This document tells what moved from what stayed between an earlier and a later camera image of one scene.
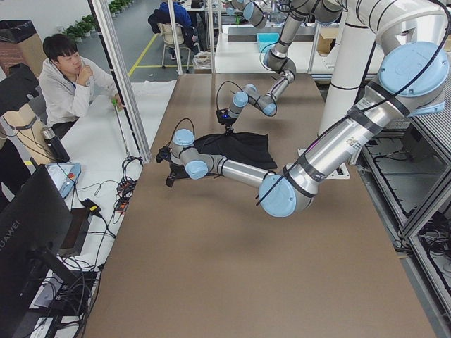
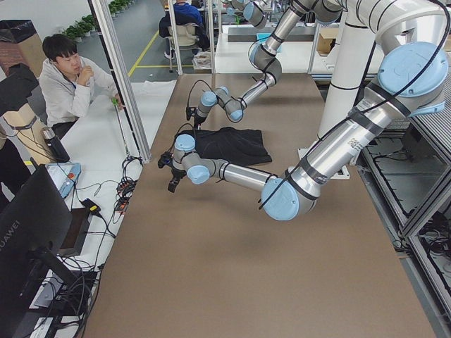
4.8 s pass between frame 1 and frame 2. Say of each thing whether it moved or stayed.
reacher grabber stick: stayed
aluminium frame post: stayed
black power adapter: stayed
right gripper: moved
